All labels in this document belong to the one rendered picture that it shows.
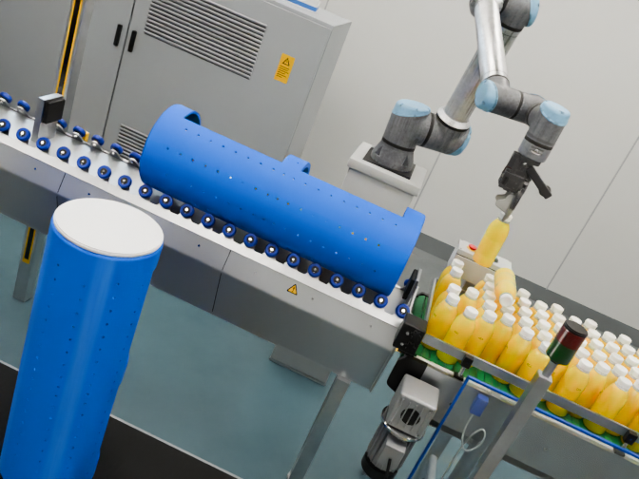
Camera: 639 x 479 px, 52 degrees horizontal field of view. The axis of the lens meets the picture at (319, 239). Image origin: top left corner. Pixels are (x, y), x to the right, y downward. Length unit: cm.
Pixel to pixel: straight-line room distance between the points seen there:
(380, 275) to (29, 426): 108
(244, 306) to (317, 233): 39
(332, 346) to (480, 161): 295
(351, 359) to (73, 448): 87
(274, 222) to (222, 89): 187
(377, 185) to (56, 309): 148
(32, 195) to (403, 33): 307
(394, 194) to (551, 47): 227
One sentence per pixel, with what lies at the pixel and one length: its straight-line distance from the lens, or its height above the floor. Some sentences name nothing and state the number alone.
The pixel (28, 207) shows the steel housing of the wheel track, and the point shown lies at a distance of 246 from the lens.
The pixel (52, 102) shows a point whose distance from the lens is 238.
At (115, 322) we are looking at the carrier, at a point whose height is 83.
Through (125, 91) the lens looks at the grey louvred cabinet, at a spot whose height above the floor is 66.
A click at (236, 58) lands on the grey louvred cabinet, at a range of 371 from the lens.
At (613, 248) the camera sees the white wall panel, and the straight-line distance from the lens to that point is 516.
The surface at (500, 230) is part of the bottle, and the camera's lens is 216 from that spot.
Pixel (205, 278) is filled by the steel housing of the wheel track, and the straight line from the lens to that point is 218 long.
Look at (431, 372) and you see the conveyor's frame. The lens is 201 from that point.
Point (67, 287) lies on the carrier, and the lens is 175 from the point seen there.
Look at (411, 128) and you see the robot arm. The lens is 279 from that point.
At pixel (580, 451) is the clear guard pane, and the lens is 209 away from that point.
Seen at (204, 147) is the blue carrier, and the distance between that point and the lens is 205.
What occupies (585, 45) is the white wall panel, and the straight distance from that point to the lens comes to 480.
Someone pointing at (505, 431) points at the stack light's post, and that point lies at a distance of 192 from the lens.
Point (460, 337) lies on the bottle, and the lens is 200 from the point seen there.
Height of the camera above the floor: 190
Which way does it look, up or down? 24 degrees down
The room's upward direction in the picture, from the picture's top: 23 degrees clockwise
